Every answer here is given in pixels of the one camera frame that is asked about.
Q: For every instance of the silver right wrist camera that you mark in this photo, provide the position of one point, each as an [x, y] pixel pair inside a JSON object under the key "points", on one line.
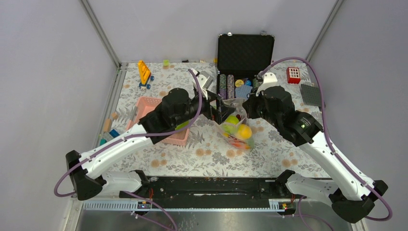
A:
{"points": [[269, 80]]}

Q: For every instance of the floral table mat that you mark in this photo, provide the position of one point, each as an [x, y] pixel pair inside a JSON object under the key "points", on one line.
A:
{"points": [[206, 152]]}

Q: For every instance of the red orange mango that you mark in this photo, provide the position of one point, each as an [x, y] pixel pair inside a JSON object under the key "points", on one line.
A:
{"points": [[239, 144]]}

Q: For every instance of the grey building baseplate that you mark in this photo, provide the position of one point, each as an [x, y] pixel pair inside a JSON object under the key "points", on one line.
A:
{"points": [[311, 95]]}

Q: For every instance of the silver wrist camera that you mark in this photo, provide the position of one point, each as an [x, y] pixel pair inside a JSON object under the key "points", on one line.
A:
{"points": [[269, 80], [204, 79]]}

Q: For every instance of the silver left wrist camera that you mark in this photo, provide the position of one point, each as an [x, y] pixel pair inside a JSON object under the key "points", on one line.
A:
{"points": [[204, 79]]}

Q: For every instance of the green pear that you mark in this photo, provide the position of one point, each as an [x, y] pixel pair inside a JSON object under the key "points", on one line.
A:
{"points": [[230, 125]]}

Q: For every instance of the green star fruit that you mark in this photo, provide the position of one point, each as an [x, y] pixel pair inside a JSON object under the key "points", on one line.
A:
{"points": [[180, 126]]}

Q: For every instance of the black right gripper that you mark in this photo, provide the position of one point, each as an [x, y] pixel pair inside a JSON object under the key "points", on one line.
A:
{"points": [[249, 105]]}

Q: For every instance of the pink plastic basket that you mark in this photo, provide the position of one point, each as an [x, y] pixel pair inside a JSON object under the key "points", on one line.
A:
{"points": [[145, 105]]}

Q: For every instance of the red grid toy block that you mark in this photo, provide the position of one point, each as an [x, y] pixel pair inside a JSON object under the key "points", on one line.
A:
{"points": [[293, 75]]}

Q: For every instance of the orange fruit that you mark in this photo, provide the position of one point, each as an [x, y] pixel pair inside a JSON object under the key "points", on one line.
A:
{"points": [[244, 132]]}

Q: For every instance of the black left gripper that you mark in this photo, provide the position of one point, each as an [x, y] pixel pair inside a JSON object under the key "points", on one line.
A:
{"points": [[222, 110]]}

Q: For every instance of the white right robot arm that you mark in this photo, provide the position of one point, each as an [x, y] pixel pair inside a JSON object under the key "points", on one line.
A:
{"points": [[351, 194]]}

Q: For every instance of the yellow toy cart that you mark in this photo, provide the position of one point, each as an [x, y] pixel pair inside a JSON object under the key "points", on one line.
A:
{"points": [[145, 74]]}

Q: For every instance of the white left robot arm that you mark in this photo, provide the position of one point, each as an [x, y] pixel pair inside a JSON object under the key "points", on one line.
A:
{"points": [[88, 171]]}

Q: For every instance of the wooden block pile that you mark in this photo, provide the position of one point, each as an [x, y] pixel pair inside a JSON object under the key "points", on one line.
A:
{"points": [[108, 133]]}

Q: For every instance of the black poker chip case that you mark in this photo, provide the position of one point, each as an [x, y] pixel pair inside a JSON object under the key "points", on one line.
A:
{"points": [[243, 55]]}

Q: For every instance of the clear zip top bag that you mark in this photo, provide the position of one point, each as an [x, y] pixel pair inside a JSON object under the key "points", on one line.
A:
{"points": [[241, 114]]}

